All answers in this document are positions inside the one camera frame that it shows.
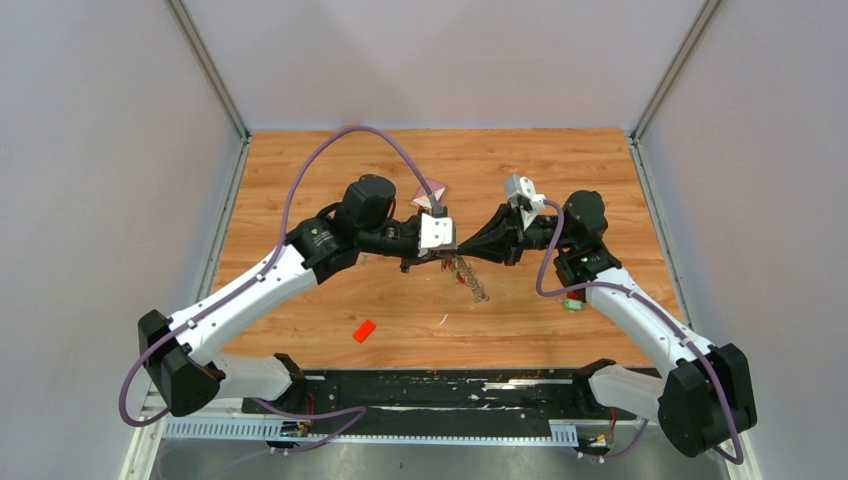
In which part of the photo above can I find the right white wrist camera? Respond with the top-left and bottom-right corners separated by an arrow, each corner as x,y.
503,174 -> 546,230

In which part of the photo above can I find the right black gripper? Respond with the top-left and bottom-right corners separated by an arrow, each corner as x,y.
455,200 -> 573,267

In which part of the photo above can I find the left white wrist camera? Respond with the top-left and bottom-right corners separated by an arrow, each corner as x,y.
418,207 -> 457,258

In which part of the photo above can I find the small green toy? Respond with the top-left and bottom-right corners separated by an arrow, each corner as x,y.
560,298 -> 585,312

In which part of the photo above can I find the playing card box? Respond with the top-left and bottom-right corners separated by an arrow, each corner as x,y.
410,178 -> 448,210

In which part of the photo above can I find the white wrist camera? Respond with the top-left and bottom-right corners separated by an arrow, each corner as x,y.
418,207 -> 457,258
503,174 -> 546,230

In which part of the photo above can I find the metal key organizer red handle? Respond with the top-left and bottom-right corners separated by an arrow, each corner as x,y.
441,254 -> 489,303

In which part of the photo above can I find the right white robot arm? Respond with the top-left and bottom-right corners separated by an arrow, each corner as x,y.
458,190 -> 757,465

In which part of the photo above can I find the white slotted cable duct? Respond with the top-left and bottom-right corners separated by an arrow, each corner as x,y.
161,417 -> 580,446

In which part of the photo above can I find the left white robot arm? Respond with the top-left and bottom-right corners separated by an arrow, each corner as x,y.
138,175 -> 456,417

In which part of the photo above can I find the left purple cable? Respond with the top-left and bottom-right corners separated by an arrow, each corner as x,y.
118,125 -> 446,429

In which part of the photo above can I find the small orange block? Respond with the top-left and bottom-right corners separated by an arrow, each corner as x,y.
352,319 -> 376,343

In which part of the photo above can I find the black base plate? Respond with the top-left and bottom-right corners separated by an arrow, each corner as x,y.
270,368 -> 635,439

